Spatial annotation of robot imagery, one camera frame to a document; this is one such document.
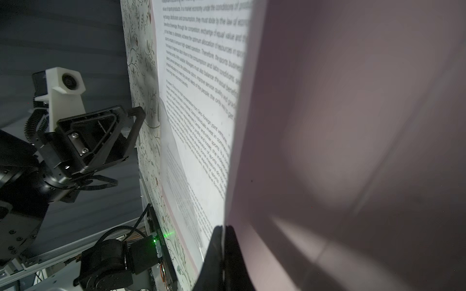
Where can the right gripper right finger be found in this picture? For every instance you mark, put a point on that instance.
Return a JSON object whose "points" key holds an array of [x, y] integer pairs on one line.
{"points": [[236, 274]]}

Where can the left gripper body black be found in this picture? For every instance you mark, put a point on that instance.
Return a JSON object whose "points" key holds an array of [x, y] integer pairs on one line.
{"points": [[82, 146]]}

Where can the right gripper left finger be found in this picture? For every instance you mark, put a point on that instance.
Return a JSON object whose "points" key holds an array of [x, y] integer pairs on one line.
{"points": [[211, 274]]}

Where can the printed white paper sheet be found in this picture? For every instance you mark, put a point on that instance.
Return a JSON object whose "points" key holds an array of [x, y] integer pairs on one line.
{"points": [[206, 55]]}

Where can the pink file folder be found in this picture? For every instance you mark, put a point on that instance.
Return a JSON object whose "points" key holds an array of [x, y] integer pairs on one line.
{"points": [[353, 169]]}

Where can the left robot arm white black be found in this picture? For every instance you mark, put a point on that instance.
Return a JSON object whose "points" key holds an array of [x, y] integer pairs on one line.
{"points": [[25, 198]]}

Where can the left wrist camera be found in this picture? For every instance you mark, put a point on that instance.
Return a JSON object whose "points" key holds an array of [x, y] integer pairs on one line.
{"points": [[61, 90]]}

